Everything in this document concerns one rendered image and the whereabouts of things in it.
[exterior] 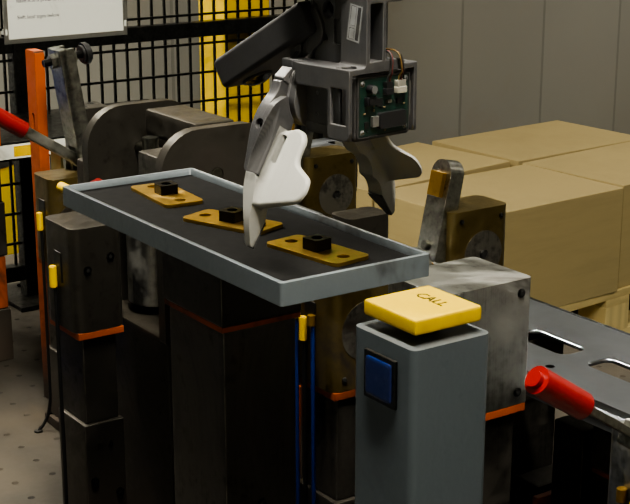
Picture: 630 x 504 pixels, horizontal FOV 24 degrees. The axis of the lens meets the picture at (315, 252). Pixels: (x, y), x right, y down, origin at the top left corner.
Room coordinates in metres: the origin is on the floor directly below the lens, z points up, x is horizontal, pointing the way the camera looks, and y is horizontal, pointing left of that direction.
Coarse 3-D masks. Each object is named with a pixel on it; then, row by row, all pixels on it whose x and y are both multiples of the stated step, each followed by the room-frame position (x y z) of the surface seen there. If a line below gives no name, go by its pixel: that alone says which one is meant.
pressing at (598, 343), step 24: (552, 312) 1.43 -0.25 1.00; (552, 336) 1.36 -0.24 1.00; (576, 336) 1.36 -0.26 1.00; (600, 336) 1.36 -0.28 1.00; (624, 336) 1.36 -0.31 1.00; (528, 360) 1.29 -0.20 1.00; (552, 360) 1.29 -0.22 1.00; (576, 360) 1.29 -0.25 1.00; (600, 360) 1.29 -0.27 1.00; (624, 360) 1.29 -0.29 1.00; (576, 384) 1.23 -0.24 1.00; (600, 384) 1.23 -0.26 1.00; (624, 384) 1.23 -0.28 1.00; (600, 408) 1.16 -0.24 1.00; (624, 408) 1.17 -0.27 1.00
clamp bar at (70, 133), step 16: (48, 48) 1.87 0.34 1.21; (64, 48) 1.87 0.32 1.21; (80, 48) 1.87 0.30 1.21; (48, 64) 1.85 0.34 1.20; (64, 64) 1.84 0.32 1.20; (64, 80) 1.84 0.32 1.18; (64, 96) 1.85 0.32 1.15; (80, 96) 1.86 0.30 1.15; (64, 112) 1.86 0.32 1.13; (80, 112) 1.85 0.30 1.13; (64, 128) 1.87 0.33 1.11; (80, 128) 1.85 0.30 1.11; (80, 144) 1.85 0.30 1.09
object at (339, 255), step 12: (276, 240) 1.13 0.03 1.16; (288, 240) 1.13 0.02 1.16; (300, 240) 1.13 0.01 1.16; (312, 240) 1.09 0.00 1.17; (324, 240) 1.10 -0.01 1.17; (288, 252) 1.10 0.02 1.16; (300, 252) 1.09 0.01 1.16; (312, 252) 1.09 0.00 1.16; (324, 252) 1.09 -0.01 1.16; (336, 252) 1.09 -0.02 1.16; (348, 252) 1.09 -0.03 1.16; (360, 252) 1.09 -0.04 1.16; (336, 264) 1.06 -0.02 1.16; (348, 264) 1.07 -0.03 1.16
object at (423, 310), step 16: (416, 288) 1.01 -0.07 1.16; (432, 288) 1.01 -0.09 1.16; (368, 304) 0.98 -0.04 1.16; (384, 304) 0.97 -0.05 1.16; (400, 304) 0.97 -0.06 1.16; (416, 304) 0.97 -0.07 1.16; (432, 304) 0.97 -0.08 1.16; (448, 304) 0.97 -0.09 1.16; (464, 304) 0.97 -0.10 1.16; (384, 320) 0.96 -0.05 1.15; (400, 320) 0.95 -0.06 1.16; (416, 320) 0.94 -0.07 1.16; (432, 320) 0.94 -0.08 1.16; (448, 320) 0.95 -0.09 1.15; (464, 320) 0.96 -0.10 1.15
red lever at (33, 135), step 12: (0, 108) 1.81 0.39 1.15; (0, 120) 1.80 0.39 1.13; (12, 120) 1.81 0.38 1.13; (12, 132) 1.81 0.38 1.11; (24, 132) 1.82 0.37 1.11; (36, 132) 1.83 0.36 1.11; (48, 144) 1.84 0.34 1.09; (60, 144) 1.85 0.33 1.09; (60, 156) 1.85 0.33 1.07; (72, 156) 1.86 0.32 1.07
